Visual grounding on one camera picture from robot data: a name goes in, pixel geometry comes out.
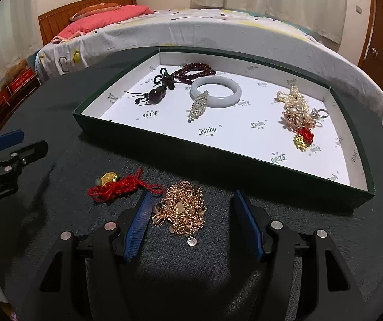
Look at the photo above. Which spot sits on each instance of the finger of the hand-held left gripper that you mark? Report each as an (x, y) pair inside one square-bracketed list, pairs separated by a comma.
[(7, 138), (21, 157)]

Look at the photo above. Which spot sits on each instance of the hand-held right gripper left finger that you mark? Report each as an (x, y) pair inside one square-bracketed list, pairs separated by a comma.
[(138, 227)]

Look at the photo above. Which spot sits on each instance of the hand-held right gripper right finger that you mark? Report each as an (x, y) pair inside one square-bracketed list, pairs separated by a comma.
[(250, 227)]

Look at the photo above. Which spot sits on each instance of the green tray with white lining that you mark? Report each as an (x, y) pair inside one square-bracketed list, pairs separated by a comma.
[(238, 140)]

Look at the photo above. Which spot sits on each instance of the gold charm with red knot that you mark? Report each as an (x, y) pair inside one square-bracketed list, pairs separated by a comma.
[(303, 139)]

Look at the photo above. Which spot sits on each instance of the pearl flower brooch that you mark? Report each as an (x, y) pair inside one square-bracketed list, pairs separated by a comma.
[(296, 117)]

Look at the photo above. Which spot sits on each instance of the crystal hair clip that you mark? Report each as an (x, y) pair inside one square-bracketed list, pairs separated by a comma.
[(198, 107)]

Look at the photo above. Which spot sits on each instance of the white jade bangle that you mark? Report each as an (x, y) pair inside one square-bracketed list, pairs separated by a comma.
[(216, 100)]

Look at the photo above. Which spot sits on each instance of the red box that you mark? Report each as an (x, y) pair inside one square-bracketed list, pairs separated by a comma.
[(14, 90)]

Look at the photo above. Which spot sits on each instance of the brown plush toy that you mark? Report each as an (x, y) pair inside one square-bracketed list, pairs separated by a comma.
[(16, 70)]

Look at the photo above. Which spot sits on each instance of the white sheer curtain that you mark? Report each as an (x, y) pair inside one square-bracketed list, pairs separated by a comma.
[(4, 40)]

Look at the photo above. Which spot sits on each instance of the wooden headboard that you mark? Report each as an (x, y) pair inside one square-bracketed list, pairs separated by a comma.
[(57, 20)]

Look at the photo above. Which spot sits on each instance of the orange red pillow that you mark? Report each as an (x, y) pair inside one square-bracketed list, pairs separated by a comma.
[(94, 10)]

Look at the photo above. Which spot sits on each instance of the pink pillows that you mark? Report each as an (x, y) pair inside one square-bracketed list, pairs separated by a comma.
[(111, 18)]

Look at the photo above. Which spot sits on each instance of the bed with white printed sheet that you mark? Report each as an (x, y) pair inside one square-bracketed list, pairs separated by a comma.
[(245, 36)]

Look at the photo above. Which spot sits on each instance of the metal door knob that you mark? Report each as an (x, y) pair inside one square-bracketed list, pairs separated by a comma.
[(375, 52)]

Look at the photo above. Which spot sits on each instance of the white window curtain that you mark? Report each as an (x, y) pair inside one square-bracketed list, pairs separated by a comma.
[(271, 0)]

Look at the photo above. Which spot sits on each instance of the wall light switch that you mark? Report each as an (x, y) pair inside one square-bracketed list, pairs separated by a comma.
[(359, 9)]

